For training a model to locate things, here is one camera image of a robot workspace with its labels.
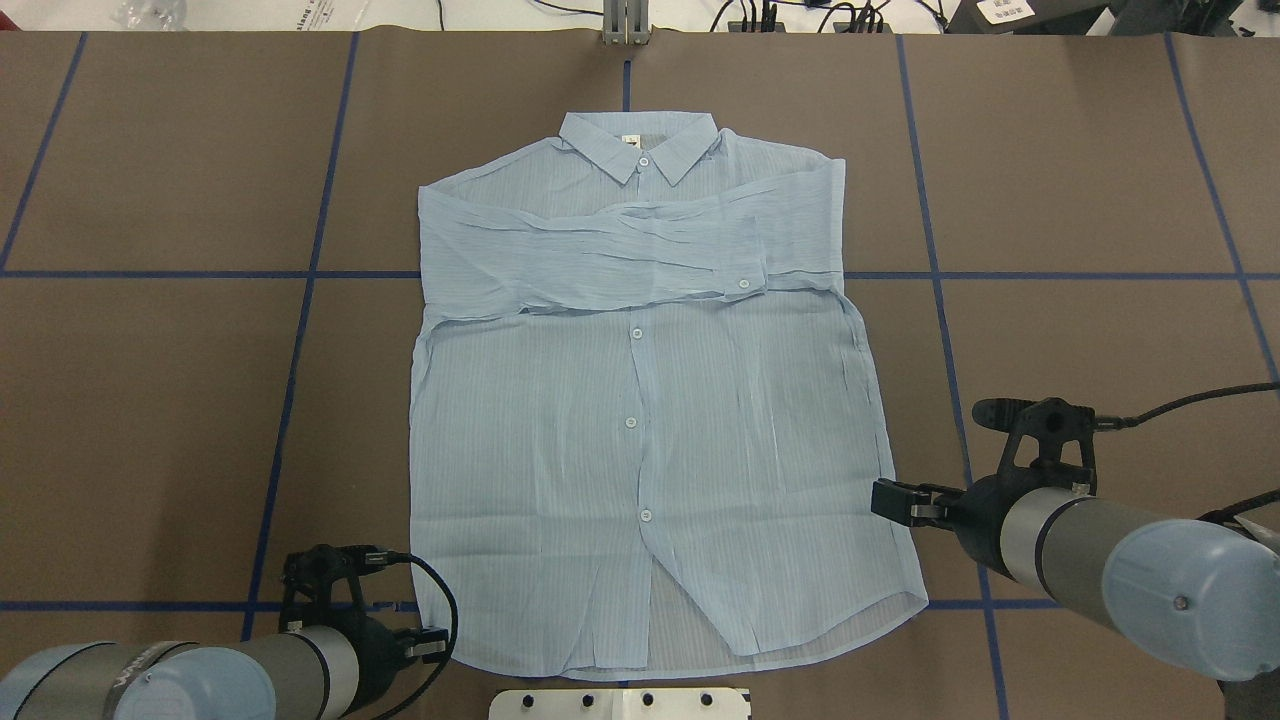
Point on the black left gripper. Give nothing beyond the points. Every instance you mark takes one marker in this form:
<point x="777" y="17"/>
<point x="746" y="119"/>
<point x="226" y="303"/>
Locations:
<point x="376" y="650"/>

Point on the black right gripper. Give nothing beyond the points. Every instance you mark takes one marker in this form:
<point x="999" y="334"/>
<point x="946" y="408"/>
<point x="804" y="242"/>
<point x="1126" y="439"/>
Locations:
<point x="978" y="517"/>

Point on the light blue button-up shirt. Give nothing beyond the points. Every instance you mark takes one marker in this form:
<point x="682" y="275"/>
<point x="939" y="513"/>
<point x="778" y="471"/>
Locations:
<point x="645" y="418"/>

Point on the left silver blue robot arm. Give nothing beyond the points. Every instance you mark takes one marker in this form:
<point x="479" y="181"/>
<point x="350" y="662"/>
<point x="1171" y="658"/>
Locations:
<point x="308" y="671"/>

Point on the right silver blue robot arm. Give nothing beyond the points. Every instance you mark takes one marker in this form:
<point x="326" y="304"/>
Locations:
<point x="1187" y="592"/>

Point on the clear plastic bag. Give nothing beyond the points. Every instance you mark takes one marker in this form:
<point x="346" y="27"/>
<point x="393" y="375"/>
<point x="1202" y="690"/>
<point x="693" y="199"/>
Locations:
<point x="151" y="15"/>

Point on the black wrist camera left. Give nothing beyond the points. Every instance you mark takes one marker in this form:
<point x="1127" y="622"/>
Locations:
<point x="322" y="587"/>

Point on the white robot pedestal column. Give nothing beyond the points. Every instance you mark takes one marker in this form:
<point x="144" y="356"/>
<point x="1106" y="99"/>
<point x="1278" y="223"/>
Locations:
<point x="623" y="703"/>

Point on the aluminium frame post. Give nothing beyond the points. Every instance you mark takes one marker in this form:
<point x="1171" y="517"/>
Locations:
<point x="626" y="23"/>

